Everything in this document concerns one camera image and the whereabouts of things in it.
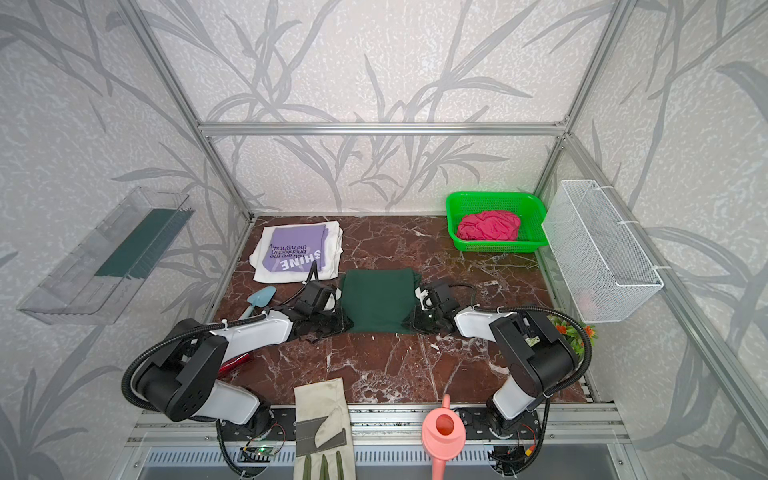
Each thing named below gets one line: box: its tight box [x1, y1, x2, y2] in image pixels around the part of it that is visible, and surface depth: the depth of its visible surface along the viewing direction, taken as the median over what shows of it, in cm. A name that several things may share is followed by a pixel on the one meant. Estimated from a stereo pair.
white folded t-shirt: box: [249, 221, 343, 283], surface depth 107 cm
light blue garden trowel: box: [239, 286, 277, 320], surface depth 97 cm
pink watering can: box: [422, 394, 467, 480], surface depth 64 cm
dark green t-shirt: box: [341, 268, 422, 334], surface depth 100 cm
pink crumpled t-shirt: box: [456, 210, 521, 241], surface depth 113 cm
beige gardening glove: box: [293, 377, 357, 480], surface depth 73 cm
